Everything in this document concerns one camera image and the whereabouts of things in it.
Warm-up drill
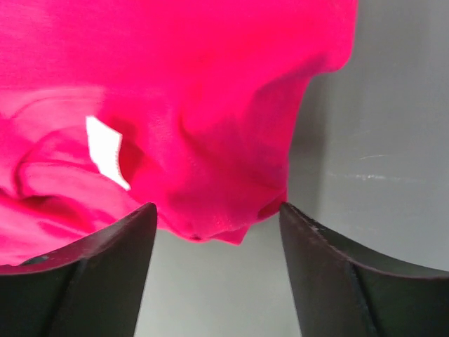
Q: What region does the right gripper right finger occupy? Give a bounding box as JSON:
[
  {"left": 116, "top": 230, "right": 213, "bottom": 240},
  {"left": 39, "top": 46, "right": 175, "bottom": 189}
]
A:
[{"left": 279, "top": 203, "right": 448, "bottom": 337}]

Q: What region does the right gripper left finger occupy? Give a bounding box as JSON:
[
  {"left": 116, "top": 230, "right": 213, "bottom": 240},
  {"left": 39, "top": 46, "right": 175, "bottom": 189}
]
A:
[{"left": 1, "top": 203, "right": 157, "bottom": 337}]

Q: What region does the magenta t-shirt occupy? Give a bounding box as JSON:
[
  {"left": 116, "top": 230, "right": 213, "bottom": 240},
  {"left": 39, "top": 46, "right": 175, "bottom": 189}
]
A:
[{"left": 1, "top": 1, "right": 358, "bottom": 265}]

